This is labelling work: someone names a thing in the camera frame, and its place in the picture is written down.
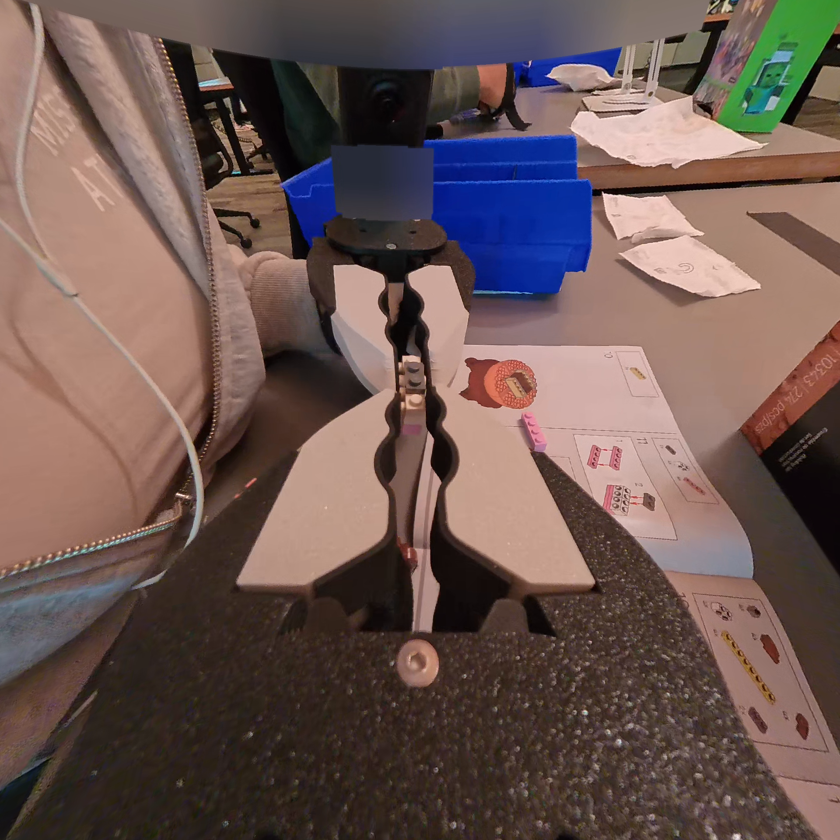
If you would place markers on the black office chair base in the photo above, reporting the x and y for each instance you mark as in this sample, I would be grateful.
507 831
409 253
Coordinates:
223 171

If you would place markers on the open building instruction booklet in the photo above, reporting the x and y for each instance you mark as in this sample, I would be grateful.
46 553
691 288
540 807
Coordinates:
591 394

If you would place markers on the blue plastic bin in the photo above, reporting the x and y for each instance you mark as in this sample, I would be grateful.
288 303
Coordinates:
512 223

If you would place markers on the grey desk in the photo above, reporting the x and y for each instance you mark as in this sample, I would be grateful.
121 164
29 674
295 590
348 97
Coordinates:
735 341

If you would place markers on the small white brick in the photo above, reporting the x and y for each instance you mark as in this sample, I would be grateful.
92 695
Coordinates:
412 372

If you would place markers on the person's left forearm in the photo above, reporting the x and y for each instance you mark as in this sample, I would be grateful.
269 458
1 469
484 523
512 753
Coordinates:
282 302

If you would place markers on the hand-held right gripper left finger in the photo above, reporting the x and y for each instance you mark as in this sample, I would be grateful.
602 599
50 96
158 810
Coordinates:
315 525

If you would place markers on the pink brick plate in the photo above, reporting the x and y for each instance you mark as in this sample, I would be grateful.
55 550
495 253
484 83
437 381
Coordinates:
533 431
414 418

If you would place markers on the green building set box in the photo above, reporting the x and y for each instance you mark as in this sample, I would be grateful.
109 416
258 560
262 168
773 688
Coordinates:
775 66

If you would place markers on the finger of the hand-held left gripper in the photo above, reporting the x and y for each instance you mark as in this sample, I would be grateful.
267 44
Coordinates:
446 315
361 322

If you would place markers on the dark building set box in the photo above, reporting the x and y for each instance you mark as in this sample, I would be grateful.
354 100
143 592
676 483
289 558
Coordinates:
807 446

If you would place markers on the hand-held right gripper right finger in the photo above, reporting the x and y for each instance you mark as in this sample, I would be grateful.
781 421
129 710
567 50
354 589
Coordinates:
519 525

